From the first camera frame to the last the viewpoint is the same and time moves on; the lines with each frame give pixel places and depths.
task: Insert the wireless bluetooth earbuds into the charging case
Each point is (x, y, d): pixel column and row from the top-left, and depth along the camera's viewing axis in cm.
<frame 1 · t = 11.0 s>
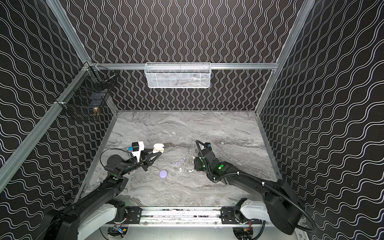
left hand: (161, 152, 70), fingers closed
right hand: (198, 161, 85), fingers open
purple round charging case: (163, 173, 89), point 2 cm above the table
purple earbud: (177, 162, 94), on the table
purple earbud 2: (181, 160, 95), on the table
white earbud: (180, 169, 92), on the table
white earbud 2: (190, 171, 92), on the table

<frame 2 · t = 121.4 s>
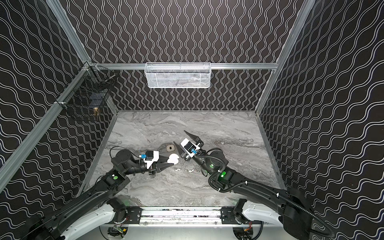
left hand: (173, 162, 63), fingers closed
right hand: (181, 135, 65), fingers open
cream earbud charging case: (170, 148, 99), point 3 cm above the table
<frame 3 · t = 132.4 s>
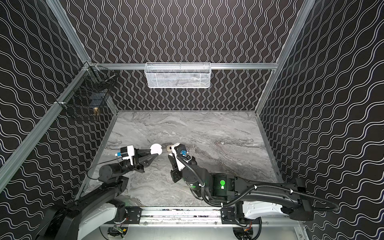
left hand: (157, 154, 62), fingers closed
right hand: (170, 156, 61), fingers closed
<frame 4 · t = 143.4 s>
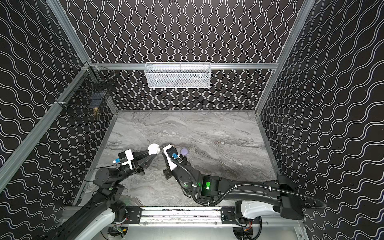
left hand: (154, 153, 61), fingers closed
right hand: (164, 153, 64), fingers closed
